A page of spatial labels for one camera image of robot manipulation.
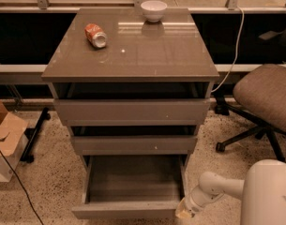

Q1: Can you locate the grey bottom drawer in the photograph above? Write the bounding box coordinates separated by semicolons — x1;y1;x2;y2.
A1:
72;155;187;219

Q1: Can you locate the grey drawer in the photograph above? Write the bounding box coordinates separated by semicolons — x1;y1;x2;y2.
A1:
71;135;197;156
72;155;187;219
54;99;209;127

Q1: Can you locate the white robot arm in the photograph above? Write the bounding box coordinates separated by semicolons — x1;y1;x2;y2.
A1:
175;159;286;225

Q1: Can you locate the grey middle drawer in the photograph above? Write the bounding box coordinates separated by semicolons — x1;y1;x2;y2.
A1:
71;135;197;156

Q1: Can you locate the grey drawer cabinet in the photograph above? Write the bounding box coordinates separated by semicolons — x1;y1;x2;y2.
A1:
41;7;220;173

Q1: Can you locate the grey top drawer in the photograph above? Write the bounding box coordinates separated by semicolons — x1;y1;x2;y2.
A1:
54;99;209;127

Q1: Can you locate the brown office chair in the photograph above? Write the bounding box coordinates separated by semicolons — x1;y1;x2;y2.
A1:
214;64;286;162

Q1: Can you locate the black stand leg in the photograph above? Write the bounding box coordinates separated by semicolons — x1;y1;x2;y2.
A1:
21;107;51;163

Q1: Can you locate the cardboard box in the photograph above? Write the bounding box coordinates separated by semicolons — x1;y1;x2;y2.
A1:
0;100;28;182

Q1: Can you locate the crushed red soda can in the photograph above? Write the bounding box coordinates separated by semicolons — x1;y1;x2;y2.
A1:
84;23;107;49

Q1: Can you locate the white ceramic bowl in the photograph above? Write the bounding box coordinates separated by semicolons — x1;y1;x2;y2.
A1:
141;0;167;23

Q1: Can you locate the black cable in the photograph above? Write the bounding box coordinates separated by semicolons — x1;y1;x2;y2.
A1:
0;133;50;225

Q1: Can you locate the white cable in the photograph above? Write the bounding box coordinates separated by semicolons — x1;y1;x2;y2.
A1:
210;7;246;94

